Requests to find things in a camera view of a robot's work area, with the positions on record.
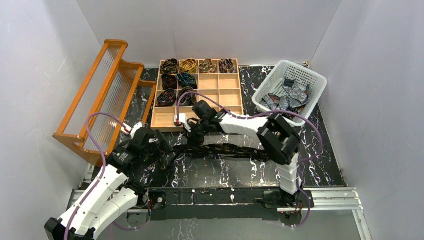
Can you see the orange wooden rack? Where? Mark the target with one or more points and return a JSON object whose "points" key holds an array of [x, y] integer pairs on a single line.
{"points": [[105, 94]]}

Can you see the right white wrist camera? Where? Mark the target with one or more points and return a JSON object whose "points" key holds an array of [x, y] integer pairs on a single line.
{"points": [[182, 120]]}

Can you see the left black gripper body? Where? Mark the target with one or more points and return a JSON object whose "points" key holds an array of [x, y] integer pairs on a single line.
{"points": [[162, 145]]}

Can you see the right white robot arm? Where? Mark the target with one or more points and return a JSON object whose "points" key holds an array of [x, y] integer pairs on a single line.
{"points": [[280, 144]]}

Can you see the grey patterned ties pile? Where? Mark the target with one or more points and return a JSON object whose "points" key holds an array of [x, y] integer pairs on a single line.
{"points": [[295, 98]]}

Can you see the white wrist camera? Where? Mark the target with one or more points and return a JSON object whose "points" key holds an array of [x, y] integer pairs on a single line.
{"points": [[182, 120], [130, 131]]}

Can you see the rolled teal patterned tie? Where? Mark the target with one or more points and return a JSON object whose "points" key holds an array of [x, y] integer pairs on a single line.
{"points": [[187, 80]]}

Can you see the rolled dark striped tie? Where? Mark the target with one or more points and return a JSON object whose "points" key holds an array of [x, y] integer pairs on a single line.
{"points": [[226, 66]]}

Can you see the rolled yellow tie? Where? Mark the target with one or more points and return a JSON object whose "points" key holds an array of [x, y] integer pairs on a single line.
{"points": [[189, 65]]}

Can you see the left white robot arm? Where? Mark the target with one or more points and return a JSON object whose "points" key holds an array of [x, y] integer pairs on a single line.
{"points": [[115, 189]]}

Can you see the rolled black grey tie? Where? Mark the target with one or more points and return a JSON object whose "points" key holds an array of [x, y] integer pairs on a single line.
{"points": [[189, 99]]}

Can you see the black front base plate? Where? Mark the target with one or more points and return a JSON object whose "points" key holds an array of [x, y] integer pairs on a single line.
{"points": [[210, 203]]}

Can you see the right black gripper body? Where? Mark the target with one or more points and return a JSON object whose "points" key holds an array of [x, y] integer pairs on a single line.
{"points": [[192, 125]]}

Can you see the rolled olive patterned tie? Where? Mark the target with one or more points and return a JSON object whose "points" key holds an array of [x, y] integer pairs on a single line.
{"points": [[208, 66]]}

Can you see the black gold floral tie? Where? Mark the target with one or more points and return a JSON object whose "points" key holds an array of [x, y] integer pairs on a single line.
{"points": [[196, 145]]}

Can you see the aluminium frame rail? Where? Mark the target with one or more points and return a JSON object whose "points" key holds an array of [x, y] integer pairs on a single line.
{"points": [[340, 199]]}

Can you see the rolled navy red tie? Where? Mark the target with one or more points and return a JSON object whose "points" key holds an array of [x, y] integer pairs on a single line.
{"points": [[167, 98]]}

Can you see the white plastic basket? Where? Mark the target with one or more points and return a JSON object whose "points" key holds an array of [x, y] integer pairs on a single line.
{"points": [[291, 70]]}

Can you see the rolled dark red tie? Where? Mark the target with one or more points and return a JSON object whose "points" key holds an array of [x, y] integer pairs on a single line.
{"points": [[169, 81]]}

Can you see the rolled black gold tie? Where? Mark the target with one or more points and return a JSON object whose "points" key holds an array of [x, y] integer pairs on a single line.
{"points": [[170, 66]]}

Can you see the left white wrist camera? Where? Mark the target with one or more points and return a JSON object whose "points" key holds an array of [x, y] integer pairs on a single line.
{"points": [[130, 131]]}

